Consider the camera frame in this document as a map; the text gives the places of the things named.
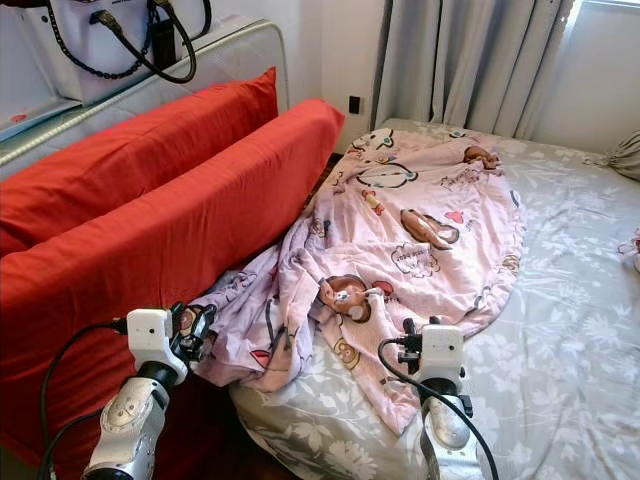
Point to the pink cartoon print blanket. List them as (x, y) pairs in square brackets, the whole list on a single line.
[(420, 230)]

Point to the red cushion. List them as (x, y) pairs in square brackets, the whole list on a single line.
[(130, 150), (150, 240)]

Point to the bed with grey floral sheet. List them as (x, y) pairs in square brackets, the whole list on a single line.
[(570, 330)]

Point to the white upright mattress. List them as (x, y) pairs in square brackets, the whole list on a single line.
[(240, 55)]

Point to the grey curtain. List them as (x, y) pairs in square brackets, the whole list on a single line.
[(460, 60)]

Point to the black wall socket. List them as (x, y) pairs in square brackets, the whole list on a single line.
[(355, 104)]

